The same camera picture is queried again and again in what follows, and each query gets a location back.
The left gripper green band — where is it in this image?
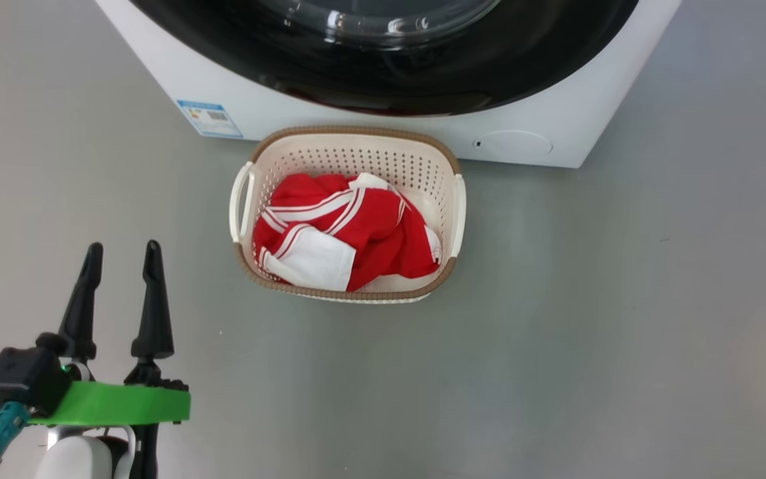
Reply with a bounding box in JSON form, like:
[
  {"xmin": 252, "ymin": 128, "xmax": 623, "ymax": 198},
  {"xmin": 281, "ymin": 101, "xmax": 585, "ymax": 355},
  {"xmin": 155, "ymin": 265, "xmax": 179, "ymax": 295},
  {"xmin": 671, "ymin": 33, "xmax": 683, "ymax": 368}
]
[{"xmin": 27, "ymin": 240, "xmax": 191, "ymax": 427}]

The red white-striped garment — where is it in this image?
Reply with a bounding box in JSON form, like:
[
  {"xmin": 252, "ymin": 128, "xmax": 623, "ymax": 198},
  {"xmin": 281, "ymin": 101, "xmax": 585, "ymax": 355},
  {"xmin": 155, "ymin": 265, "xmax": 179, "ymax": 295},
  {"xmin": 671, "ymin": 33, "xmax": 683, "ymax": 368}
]
[{"xmin": 252, "ymin": 172, "xmax": 410, "ymax": 292}]

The black-rimmed glass washer door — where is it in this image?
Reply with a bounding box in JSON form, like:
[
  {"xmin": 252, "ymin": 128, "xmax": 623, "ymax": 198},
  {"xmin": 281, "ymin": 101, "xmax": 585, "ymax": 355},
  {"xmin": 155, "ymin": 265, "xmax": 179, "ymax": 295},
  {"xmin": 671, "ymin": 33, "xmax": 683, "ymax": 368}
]
[{"xmin": 129, "ymin": 0, "xmax": 640, "ymax": 117}]

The white front-load washing machine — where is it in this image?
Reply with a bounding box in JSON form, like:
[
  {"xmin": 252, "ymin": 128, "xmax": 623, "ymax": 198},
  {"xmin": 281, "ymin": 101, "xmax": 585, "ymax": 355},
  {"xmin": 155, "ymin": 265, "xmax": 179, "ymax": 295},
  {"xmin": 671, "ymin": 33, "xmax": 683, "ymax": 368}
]
[{"xmin": 95, "ymin": 0, "xmax": 683, "ymax": 169}]

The cream perforated laundry basket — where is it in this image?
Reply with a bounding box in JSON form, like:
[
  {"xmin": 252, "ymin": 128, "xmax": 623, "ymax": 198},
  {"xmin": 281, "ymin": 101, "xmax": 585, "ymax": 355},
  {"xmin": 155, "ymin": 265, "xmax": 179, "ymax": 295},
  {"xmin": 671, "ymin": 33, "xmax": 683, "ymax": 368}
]
[{"xmin": 229, "ymin": 125, "xmax": 467, "ymax": 305}]

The blue energy label sticker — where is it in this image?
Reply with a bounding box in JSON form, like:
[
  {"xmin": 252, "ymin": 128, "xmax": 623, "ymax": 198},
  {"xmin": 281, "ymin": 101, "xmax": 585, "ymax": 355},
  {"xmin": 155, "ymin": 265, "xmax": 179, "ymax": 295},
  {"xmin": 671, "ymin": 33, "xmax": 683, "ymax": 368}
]
[{"xmin": 176, "ymin": 100, "xmax": 244, "ymax": 139}]

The round drain filter cover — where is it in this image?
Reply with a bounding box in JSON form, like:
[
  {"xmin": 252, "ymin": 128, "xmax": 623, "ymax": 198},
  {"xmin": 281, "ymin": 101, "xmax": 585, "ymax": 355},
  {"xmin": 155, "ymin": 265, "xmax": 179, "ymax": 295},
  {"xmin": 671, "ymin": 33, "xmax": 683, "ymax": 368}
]
[{"xmin": 473, "ymin": 130, "xmax": 554, "ymax": 160}]

